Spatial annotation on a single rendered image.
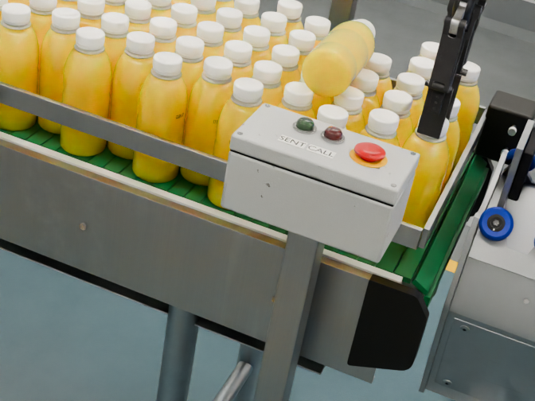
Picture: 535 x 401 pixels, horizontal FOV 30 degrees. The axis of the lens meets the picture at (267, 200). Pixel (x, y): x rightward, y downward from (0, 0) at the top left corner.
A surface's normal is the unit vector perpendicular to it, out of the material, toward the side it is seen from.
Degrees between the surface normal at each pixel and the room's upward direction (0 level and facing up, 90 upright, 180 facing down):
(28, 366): 0
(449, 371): 109
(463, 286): 70
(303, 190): 90
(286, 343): 90
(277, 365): 90
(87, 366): 0
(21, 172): 90
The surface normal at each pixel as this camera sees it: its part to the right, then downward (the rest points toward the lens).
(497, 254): -0.20, -0.16
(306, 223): -0.37, 0.45
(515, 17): -0.36, 0.22
